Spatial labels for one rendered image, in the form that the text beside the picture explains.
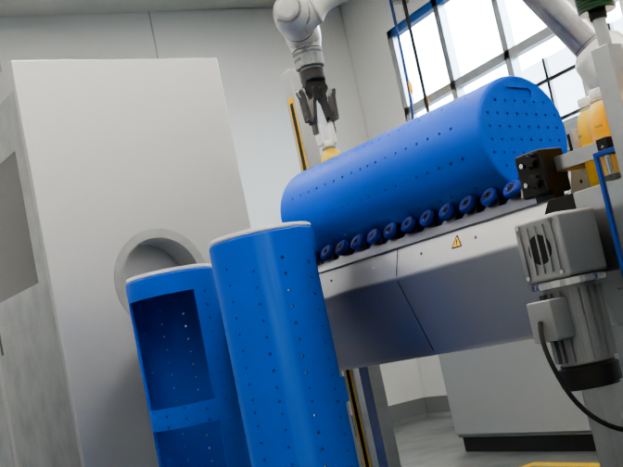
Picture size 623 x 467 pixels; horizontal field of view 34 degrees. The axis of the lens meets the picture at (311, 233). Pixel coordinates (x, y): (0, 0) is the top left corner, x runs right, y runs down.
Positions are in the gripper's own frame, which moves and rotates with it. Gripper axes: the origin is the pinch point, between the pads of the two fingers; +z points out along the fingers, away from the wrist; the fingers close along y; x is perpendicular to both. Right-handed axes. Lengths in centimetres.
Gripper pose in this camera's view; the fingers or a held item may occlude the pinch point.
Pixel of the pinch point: (325, 134)
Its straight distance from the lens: 302.4
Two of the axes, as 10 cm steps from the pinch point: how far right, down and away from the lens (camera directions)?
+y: -8.2, 1.1, -5.6
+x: 5.3, -2.2, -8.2
